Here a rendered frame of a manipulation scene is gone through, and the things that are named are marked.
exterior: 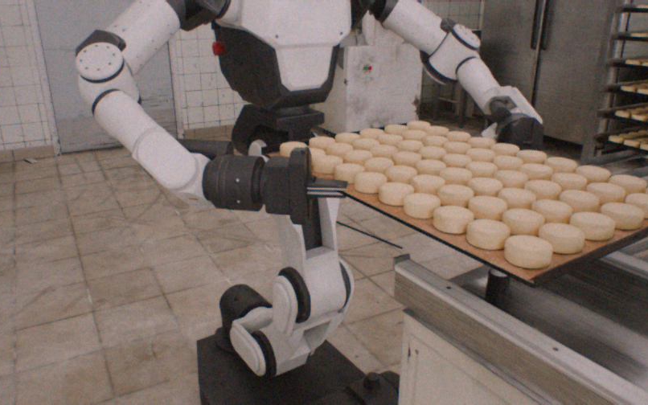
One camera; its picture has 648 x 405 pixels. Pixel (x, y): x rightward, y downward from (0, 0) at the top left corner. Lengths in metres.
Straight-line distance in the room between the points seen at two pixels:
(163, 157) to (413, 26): 0.76
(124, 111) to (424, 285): 0.56
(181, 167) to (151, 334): 1.54
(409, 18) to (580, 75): 3.42
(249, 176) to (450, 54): 0.72
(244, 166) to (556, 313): 0.51
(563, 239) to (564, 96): 4.16
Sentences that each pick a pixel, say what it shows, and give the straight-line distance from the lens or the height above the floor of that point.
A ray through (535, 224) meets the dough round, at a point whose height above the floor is 1.02.
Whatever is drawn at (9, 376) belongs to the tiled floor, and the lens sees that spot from 2.31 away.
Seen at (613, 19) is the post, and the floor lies 1.20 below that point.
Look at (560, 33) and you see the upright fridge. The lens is 4.84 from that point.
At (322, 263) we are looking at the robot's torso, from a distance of 1.32.
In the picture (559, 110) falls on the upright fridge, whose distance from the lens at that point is 4.84.
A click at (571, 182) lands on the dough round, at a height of 1.02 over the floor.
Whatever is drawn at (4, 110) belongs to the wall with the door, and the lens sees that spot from 5.00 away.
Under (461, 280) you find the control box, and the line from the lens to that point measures 0.92.
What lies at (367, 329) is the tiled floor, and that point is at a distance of 2.26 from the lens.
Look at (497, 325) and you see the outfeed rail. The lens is 0.71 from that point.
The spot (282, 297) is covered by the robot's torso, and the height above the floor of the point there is 0.59.
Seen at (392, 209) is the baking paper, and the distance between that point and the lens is 0.75.
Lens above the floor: 1.28
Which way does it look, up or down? 21 degrees down
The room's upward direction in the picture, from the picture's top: straight up
